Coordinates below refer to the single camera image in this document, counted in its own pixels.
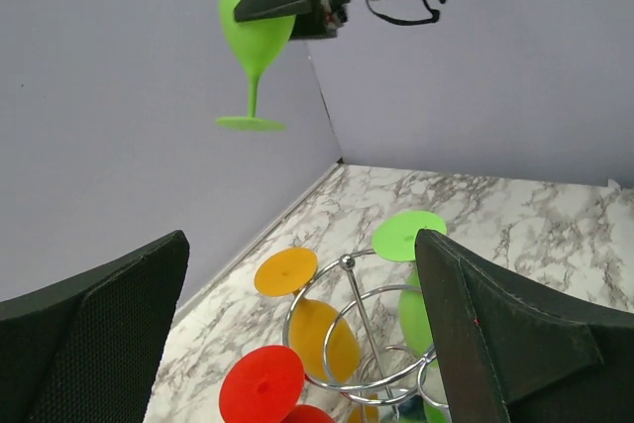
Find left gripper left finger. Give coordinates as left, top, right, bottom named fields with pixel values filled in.
left=1, top=231, right=190, bottom=422

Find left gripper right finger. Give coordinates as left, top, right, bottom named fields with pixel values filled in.
left=415, top=230, right=633, bottom=423

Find green wine glass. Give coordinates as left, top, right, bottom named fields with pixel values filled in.
left=216, top=0, right=295, bottom=132
left=370, top=209, right=450, bottom=370

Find red wine glass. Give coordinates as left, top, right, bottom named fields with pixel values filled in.
left=219, top=345, right=333, bottom=423

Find chrome wine glass rack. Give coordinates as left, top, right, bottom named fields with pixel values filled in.
left=282, top=250, right=452, bottom=422

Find lower orange wine glass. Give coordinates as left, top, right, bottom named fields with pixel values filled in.
left=346, top=403, right=380, bottom=423

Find orange wine glass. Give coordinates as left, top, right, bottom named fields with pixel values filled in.
left=254, top=248, right=362, bottom=383
left=346, top=403, right=380, bottom=423

